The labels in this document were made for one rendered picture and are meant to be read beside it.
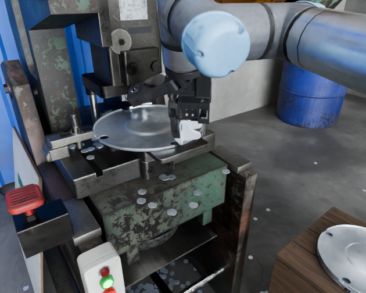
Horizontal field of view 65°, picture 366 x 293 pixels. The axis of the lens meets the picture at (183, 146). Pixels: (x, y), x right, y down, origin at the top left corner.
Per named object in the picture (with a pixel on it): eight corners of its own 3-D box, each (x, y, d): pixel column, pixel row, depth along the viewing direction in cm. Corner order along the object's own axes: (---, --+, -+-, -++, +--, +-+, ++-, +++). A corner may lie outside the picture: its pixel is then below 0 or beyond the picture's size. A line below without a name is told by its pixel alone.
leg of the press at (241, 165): (252, 296, 117) (293, 78, 74) (232, 313, 111) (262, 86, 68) (144, 186, 183) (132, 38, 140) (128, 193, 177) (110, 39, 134)
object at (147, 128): (165, 100, 95) (165, 98, 94) (225, 131, 74) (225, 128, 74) (78, 120, 80) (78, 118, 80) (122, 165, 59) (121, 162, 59)
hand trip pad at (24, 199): (53, 229, 56) (44, 198, 53) (20, 242, 53) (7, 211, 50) (45, 209, 61) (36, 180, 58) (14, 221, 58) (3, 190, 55)
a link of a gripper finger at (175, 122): (179, 143, 61) (176, 111, 54) (172, 142, 61) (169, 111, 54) (182, 128, 64) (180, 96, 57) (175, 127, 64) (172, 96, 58)
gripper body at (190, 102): (208, 127, 57) (210, 76, 48) (167, 125, 58) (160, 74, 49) (211, 103, 62) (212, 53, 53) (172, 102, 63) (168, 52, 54)
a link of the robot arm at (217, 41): (286, 19, 34) (242, -11, 41) (199, 22, 30) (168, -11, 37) (266, 78, 39) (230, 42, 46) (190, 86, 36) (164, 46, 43)
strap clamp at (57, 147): (108, 145, 83) (104, 111, 78) (47, 162, 75) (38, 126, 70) (101, 137, 87) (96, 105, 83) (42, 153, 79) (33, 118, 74)
